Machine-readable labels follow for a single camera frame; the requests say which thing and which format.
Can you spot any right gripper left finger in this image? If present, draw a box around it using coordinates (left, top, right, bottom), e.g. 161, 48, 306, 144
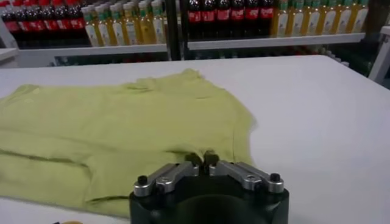
133, 153, 202, 198

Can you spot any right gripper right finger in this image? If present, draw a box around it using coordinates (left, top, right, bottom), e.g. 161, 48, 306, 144
203, 150, 285, 194

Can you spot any light green t-shirt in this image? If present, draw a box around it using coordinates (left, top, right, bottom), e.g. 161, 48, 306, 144
0, 68, 257, 219

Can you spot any drink shelf cabinet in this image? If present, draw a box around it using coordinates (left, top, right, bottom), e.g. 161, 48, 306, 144
179, 0, 375, 61
0, 0, 182, 68

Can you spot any cola bottle red cap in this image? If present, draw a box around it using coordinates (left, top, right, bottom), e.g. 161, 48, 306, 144
230, 0, 246, 38
33, 0, 47, 40
244, 0, 260, 38
18, 0, 35, 40
71, 0, 86, 39
215, 0, 231, 39
45, 0, 59, 40
57, 0, 73, 39
188, 0, 202, 40
0, 0, 20, 40
259, 0, 275, 37
201, 0, 216, 39

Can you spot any white side table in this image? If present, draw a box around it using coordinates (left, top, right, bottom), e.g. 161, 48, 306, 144
0, 47, 19, 68

